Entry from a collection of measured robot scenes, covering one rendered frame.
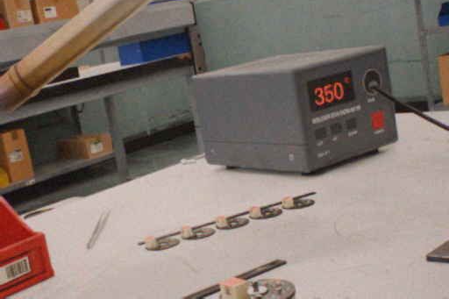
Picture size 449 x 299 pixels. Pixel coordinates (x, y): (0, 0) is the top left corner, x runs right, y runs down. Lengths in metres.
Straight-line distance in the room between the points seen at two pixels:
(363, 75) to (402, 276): 0.32
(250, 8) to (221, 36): 0.38
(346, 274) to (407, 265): 0.03
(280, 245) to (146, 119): 5.62
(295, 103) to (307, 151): 0.04
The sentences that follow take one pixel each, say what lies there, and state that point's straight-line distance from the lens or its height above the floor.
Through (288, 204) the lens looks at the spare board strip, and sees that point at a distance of 0.61.
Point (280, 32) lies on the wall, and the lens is 6.05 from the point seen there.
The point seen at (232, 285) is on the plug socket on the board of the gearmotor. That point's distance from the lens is 0.26.
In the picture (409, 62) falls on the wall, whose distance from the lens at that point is 5.51.
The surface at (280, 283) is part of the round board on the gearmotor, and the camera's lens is 0.27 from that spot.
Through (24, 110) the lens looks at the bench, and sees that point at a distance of 3.01.
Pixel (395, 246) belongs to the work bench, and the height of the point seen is 0.75.
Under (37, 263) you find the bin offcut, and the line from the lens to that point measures 0.55.
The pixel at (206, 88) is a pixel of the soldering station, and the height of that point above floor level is 0.83.
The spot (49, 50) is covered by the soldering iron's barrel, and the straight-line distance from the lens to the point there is 0.19.
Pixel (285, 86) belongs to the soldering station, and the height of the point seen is 0.83.
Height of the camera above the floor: 0.90
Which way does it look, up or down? 10 degrees down
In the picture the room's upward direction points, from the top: 11 degrees counter-clockwise
